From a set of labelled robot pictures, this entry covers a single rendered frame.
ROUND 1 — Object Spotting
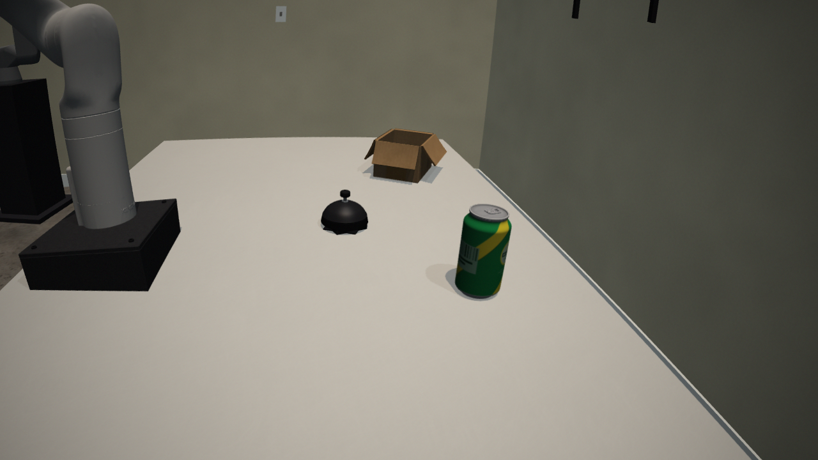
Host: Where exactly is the green drink can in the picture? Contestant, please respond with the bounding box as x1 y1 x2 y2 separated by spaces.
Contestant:
455 204 512 299

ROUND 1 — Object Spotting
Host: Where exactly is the open brown cardboard box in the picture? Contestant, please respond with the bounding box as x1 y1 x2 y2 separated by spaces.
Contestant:
364 128 447 183

